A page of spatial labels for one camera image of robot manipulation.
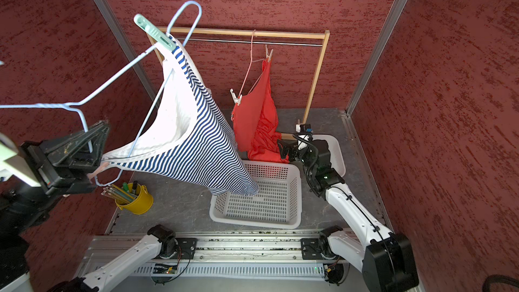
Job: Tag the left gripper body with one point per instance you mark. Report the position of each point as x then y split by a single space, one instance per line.
61 178

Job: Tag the white clothespin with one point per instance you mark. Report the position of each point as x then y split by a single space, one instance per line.
236 98

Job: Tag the white plastic tub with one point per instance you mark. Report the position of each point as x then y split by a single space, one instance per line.
337 161

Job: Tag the blue white striped tank top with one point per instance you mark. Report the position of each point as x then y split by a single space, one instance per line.
190 139

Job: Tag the wooden clothes rack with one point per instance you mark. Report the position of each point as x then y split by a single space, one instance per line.
323 37

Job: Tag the aluminium corner post left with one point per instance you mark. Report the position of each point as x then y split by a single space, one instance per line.
111 20

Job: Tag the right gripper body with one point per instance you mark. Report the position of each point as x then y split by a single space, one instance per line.
302 155

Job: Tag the white perforated laundry basket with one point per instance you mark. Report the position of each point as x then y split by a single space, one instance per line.
278 203

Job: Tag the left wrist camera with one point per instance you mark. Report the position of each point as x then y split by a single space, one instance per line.
13 164

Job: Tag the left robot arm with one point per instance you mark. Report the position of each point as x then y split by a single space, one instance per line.
23 207

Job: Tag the pink wire hanger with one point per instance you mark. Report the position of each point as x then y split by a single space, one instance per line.
251 61

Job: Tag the red tank top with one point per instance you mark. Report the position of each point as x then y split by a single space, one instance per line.
255 122

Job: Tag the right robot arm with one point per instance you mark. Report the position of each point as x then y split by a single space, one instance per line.
385 259

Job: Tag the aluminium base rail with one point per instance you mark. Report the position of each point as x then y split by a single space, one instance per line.
263 254

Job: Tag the yellow pencil cup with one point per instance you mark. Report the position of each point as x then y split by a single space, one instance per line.
132 197

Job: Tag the aluminium corner post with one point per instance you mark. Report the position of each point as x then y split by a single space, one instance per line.
387 29
111 20

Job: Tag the aluminium corner post right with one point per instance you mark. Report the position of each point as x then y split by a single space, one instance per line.
387 29

